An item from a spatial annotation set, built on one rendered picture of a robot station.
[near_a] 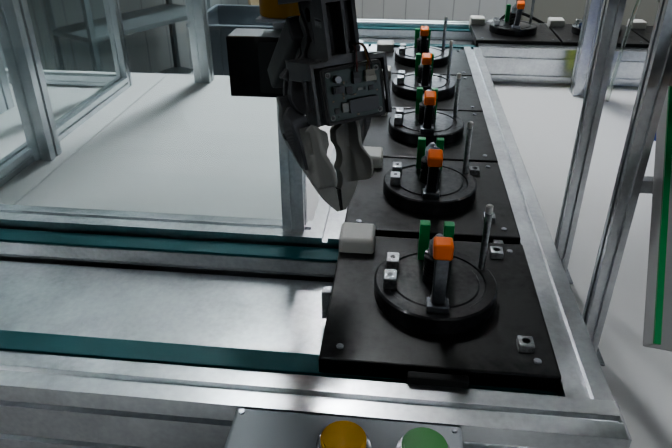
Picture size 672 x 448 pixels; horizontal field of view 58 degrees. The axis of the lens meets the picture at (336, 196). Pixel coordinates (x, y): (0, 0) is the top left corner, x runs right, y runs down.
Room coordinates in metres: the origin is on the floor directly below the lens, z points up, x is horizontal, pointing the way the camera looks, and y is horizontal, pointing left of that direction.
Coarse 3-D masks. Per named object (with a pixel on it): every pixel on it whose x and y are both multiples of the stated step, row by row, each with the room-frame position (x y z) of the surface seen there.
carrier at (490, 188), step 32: (384, 160) 0.94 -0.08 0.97; (416, 160) 0.94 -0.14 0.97; (384, 192) 0.81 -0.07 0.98; (416, 192) 0.78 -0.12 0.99; (448, 192) 0.78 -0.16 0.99; (480, 192) 0.82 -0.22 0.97; (384, 224) 0.72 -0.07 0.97; (416, 224) 0.72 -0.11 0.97; (480, 224) 0.72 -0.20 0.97; (512, 224) 0.72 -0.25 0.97
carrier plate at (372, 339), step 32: (352, 256) 0.65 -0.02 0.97; (384, 256) 0.65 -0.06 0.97; (512, 256) 0.65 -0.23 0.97; (352, 288) 0.58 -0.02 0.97; (512, 288) 0.58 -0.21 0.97; (352, 320) 0.52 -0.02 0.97; (384, 320) 0.52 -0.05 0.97; (512, 320) 0.52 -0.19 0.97; (544, 320) 0.52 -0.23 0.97; (320, 352) 0.47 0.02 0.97; (352, 352) 0.47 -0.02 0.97; (384, 352) 0.47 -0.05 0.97; (416, 352) 0.47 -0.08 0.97; (448, 352) 0.47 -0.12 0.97; (480, 352) 0.47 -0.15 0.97; (512, 352) 0.47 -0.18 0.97; (544, 352) 0.47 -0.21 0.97; (480, 384) 0.44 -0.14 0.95; (512, 384) 0.44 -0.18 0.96; (544, 384) 0.44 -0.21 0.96
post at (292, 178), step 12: (276, 24) 0.72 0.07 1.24; (288, 156) 0.73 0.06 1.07; (288, 168) 0.72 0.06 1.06; (300, 168) 0.72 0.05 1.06; (288, 180) 0.72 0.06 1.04; (300, 180) 0.72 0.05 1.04; (288, 192) 0.72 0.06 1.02; (300, 192) 0.72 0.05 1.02; (288, 204) 0.72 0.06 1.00; (300, 204) 0.72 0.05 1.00; (288, 216) 0.72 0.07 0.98; (300, 216) 0.72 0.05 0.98; (288, 228) 0.72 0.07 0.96; (300, 228) 0.72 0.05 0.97
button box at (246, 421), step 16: (240, 416) 0.40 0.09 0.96; (256, 416) 0.40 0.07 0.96; (272, 416) 0.40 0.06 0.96; (288, 416) 0.40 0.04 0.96; (304, 416) 0.40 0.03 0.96; (320, 416) 0.40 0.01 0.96; (336, 416) 0.40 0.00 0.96; (240, 432) 0.38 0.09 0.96; (256, 432) 0.38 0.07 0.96; (272, 432) 0.38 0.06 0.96; (288, 432) 0.38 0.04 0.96; (304, 432) 0.38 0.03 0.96; (320, 432) 0.38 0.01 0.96; (368, 432) 0.38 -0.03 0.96; (384, 432) 0.38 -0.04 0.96; (400, 432) 0.38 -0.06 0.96; (448, 432) 0.38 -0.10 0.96
